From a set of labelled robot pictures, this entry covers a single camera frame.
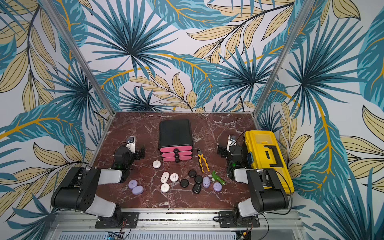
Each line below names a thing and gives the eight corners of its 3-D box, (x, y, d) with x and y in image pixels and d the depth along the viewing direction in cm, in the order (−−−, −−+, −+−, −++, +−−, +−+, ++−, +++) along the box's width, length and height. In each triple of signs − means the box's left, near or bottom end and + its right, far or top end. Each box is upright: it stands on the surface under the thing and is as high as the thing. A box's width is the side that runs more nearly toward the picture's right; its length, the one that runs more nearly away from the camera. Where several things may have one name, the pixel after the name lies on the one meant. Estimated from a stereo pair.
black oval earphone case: (190, 190, 85) (190, 189, 83) (195, 182, 88) (195, 181, 86) (197, 195, 83) (198, 194, 82) (202, 187, 86) (202, 186, 84)
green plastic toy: (221, 188, 86) (222, 186, 84) (209, 174, 91) (209, 173, 89) (225, 184, 87) (226, 183, 85) (213, 171, 92) (214, 169, 90)
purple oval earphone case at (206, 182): (202, 187, 85) (203, 186, 83) (202, 178, 89) (202, 176, 87) (210, 187, 85) (210, 186, 83) (209, 178, 89) (210, 176, 87)
